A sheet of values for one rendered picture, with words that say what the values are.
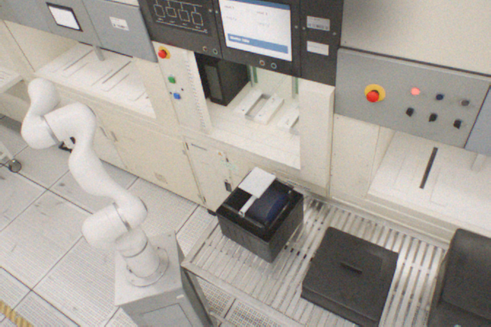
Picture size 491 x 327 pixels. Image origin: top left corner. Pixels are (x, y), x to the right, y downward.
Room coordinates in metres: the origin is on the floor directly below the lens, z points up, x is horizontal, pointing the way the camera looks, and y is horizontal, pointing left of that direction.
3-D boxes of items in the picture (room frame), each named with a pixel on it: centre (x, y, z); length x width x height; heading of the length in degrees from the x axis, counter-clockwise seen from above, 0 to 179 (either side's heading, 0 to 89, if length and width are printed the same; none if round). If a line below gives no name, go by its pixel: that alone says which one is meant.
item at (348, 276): (0.64, -0.31, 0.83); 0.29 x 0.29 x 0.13; 54
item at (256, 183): (0.95, -0.01, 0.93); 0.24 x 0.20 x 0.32; 137
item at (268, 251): (0.95, -0.01, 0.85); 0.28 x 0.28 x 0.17; 47
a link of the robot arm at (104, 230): (0.83, 0.55, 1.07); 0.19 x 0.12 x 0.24; 118
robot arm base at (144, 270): (0.84, 0.52, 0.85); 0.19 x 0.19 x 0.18
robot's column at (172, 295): (0.84, 0.52, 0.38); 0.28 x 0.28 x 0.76; 8
